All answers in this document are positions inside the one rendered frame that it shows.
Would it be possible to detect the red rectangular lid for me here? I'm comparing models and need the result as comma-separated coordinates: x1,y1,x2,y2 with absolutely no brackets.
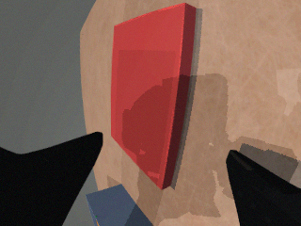
110,3,196,191

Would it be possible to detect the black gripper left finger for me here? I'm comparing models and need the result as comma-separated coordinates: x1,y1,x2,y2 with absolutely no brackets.
0,132,103,226

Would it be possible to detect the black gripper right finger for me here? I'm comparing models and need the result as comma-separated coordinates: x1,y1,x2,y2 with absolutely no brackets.
226,150,301,226

